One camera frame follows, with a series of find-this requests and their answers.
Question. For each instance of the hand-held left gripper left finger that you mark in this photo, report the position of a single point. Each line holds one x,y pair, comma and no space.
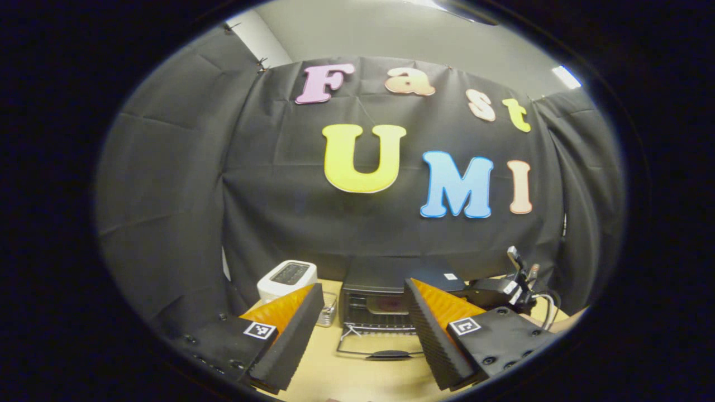
293,340

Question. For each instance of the black electric oven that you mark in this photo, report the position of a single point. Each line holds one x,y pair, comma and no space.
385,273

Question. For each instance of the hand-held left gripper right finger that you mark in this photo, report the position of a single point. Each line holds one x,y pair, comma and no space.
433,340

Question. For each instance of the pink meat slice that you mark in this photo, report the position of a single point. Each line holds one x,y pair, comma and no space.
392,305

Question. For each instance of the white toaster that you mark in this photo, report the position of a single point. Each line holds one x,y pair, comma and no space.
285,279

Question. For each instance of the small ceiling light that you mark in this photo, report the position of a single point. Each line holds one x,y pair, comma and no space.
566,77

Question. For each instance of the black backdrop cloth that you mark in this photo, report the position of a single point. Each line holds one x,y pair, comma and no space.
251,167

